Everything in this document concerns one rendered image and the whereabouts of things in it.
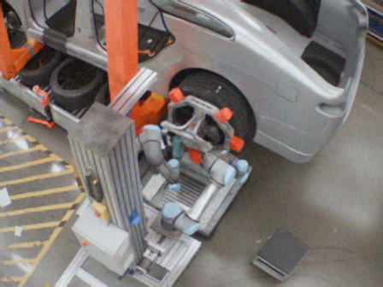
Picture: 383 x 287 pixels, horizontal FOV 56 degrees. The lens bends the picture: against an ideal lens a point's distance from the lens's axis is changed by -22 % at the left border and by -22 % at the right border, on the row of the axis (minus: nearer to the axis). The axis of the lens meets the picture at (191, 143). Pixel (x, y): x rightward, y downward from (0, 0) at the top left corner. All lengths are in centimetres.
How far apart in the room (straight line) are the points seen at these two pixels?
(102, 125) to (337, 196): 298
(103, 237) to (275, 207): 206
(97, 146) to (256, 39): 144
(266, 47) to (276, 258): 175
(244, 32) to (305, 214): 203
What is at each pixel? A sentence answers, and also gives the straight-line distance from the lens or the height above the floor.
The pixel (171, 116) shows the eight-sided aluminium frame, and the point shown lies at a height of 85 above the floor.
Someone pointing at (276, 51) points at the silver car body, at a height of 173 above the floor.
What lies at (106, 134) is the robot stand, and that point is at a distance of 204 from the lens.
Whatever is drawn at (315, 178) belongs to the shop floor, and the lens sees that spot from 450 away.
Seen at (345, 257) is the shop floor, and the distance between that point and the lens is 423.
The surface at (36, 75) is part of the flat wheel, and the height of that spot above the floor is 48.
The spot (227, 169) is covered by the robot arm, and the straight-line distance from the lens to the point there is 281.
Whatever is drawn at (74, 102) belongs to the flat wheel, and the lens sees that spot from 440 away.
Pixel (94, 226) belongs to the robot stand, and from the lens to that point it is 270.
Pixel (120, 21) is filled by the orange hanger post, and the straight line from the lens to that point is 266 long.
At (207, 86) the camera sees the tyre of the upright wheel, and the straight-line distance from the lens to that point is 337.
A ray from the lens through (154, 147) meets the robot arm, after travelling 284.
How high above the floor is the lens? 366
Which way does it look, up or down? 55 degrees down
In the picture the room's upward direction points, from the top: 4 degrees clockwise
